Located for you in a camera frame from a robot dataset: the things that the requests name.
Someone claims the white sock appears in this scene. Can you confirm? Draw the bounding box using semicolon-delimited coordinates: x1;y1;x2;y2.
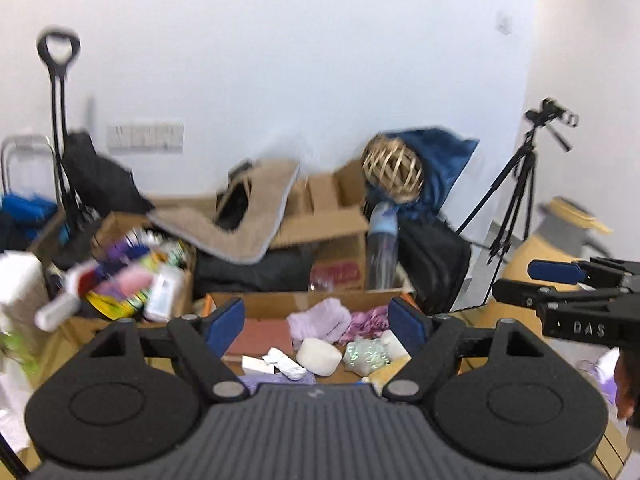
262;347;307;384

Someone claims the pink sponge block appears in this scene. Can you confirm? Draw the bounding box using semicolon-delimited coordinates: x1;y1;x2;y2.
226;318;294;359

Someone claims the dark blue bag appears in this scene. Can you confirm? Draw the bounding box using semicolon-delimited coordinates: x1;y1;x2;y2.
366;127;480;233

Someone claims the iridescent mesh scrubber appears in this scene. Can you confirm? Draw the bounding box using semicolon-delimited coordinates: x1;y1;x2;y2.
343;338;389;374

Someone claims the small white box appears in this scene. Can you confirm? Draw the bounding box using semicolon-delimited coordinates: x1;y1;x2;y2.
241;354;276;376

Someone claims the open brown cardboard box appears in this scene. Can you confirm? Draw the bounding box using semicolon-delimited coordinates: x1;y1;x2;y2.
269;159;372;292

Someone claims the white wall outlet strip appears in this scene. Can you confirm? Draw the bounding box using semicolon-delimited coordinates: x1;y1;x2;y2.
107;122;185;152

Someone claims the brown cardboard box of bottles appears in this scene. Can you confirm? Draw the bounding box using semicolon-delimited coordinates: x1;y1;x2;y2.
29;211;197;333

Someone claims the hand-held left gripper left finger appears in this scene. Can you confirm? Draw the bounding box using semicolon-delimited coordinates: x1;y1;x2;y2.
89;297;249;403

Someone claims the grey water bottle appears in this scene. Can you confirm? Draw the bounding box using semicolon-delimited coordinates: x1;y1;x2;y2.
366;202;400;292

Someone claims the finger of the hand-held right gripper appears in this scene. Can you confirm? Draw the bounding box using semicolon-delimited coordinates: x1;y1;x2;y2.
492;278;557;312
528;259;592;284

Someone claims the black camera tripod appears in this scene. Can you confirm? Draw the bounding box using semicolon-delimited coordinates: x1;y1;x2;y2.
454;98;580;267

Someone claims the black folding trolley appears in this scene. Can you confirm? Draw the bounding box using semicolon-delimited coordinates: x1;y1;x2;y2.
37;29;153;243

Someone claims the person's right hand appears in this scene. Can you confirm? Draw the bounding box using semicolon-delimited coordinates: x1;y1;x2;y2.
614;354;640;422

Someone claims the white tube bottle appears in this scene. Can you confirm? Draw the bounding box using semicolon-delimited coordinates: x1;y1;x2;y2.
34;292;84;333

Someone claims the blue cloth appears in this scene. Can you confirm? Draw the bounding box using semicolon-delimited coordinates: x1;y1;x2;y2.
0;192;59;242

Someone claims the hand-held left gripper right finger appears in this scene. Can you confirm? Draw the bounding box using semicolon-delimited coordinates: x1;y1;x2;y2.
383;297;547;404

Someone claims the pink purple ruffled cloth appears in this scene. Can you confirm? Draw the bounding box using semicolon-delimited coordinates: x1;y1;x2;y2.
349;306;397;344

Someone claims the yellow thermos jug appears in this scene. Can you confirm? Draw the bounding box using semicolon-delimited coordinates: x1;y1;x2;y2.
494;197;615;312

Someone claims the white round sponge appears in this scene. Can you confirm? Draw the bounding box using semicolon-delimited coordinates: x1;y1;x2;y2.
296;338;344;376

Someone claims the wicker ball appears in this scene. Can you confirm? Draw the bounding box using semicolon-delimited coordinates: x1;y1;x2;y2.
360;134;425;205

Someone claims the lavender towel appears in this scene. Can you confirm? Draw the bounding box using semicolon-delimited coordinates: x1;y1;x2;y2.
286;297;352;347

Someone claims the beige cloth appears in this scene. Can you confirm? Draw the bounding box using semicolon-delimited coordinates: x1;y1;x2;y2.
149;158;302;264

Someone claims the red cardboard box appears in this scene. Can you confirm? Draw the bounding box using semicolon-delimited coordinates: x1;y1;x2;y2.
206;289;417;397

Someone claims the metal folding frame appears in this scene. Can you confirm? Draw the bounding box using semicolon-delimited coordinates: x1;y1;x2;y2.
0;134;54;197

